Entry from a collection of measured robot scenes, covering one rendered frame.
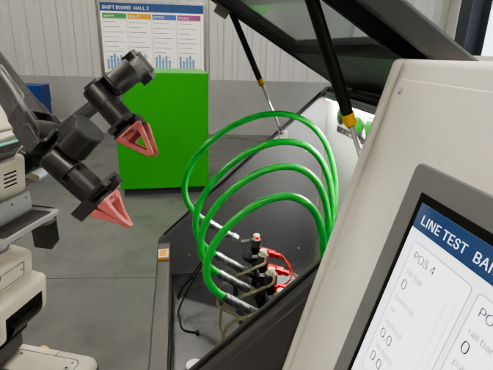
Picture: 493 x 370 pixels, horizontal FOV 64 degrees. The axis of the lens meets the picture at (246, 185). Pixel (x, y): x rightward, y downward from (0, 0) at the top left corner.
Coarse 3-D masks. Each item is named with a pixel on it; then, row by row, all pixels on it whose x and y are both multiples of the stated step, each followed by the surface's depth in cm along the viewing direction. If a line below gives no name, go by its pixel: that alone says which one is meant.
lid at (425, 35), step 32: (224, 0) 105; (256, 0) 86; (288, 0) 72; (320, 0) 61; (352, 0) 55; (384, 0) 49; (288, 32) 99; (352, 32) 67; (384, 32) 57; (416, 32) 51; (320, 64) 105; (352, 64) 82; (384, 64) 67
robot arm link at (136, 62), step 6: (126, 54) 124; (132, 54) 124; (132, 60) 123; (138, 60) 123; (138, 66) 120; (144, 66) 125; (138, 72) 118; (144, 72) 123; (144, 78) 127; (150, 78) 128; (144, 84) 129; (120, 96) 99
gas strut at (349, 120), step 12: (312, 0) 50; (312, 12) 51; (324, 24) 52; (324, 36) 52; (324, 48) 53; (324, 60) 54; (336, 60) 54; (336, 72) 54; (336, 84) 55; (336, 96) 56; (348, 96) 56; (348, 108) 57; (348, 120) 57
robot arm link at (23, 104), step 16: (0, 64) 80; (0, 80) 79; (16, 80) 80; (0, 96) 79; (16, 96) 77; (32, 96) 80; (16, 112) 76; (32, 112) 75; (48, 112) 80; (16, 128) 76; (48, 128) 76
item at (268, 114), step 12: (240, 120) 87; (300, 120) 90; (216, 132) 88; (204, 144) 88; (324, 144) 93; (192, 156) 89; (192, 168) 89; (336, 168) 95; (336, 180) 96; (336, 192) 97; (336, 204) 98; (336, 216) 100
